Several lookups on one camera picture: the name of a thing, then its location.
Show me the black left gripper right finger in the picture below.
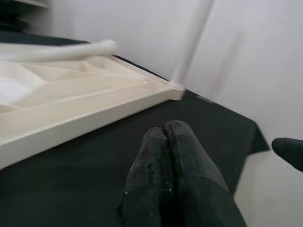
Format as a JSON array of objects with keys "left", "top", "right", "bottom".
[{"left": 164, "top": 120, "right": 249, "bottom": 227}]

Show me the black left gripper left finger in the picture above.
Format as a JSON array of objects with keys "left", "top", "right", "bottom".
[{"left": 116, "top": 127, "right": 178, "bottom": 227}]

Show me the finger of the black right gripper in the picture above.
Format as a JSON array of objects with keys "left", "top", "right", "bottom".
[{"left": 271, "top": 137, "right": 303, "bottom": 172}]

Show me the white plastic children table top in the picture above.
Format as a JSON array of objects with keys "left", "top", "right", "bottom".
[{"left": 0, "top": 42, "right": 186, "bottom": 171}]

